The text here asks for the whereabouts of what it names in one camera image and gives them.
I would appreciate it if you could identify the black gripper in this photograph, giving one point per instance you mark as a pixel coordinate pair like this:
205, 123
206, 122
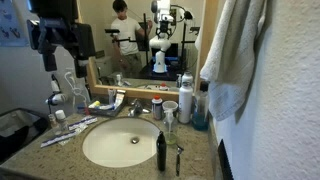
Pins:
71, 36

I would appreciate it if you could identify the black bottle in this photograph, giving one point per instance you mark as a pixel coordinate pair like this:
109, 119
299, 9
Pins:
161, 153

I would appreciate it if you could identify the small white capped bottle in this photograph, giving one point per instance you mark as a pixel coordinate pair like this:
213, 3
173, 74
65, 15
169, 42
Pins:
62, 121

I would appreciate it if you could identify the small clear bottle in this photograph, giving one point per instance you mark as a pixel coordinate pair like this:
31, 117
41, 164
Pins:
54, 126

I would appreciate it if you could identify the blue mouthwash bottle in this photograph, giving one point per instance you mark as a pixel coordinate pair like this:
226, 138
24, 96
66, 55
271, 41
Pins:
200, 116

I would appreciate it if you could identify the yellow capped tube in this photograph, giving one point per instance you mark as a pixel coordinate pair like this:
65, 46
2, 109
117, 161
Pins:
94, 104

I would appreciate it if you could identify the blue white blister strip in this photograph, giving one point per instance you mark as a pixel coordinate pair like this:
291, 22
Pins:
61, 137
83, 122

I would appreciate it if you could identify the black toiletry tray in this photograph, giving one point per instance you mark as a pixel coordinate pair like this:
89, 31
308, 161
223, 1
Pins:
106, 111

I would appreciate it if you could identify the white toothpaste tube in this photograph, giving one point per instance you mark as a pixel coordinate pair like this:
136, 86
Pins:
119, 98

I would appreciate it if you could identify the black bin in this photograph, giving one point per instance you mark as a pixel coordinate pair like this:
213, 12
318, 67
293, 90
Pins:
20, 133

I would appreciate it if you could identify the chrome faucet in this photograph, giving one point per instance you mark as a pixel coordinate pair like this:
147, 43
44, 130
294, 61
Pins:
136, 108

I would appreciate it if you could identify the white oval sink basin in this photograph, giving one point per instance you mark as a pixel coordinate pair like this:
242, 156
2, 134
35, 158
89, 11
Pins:
116, 143

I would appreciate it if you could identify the red capped spray can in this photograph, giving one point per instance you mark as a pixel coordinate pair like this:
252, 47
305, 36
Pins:
157, 108

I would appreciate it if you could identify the white mug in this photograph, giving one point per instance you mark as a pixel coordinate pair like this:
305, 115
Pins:
170, 106

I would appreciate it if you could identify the clear pump soap dispenser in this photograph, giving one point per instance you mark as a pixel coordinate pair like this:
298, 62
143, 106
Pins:
170, 133

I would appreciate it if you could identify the white spray can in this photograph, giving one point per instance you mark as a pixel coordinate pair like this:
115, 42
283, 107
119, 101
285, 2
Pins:
185, 103

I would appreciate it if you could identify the wood framed mirror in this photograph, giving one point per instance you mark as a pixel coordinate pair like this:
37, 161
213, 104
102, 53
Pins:
206, 40

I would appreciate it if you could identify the black razor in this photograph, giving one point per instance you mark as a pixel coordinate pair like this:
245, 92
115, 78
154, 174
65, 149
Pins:
178, 163

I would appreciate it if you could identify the white hanging towel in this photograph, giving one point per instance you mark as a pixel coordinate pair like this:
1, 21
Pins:
230, 56

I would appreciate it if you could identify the blue wall poster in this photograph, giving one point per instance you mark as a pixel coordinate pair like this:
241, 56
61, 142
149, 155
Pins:
11, 26

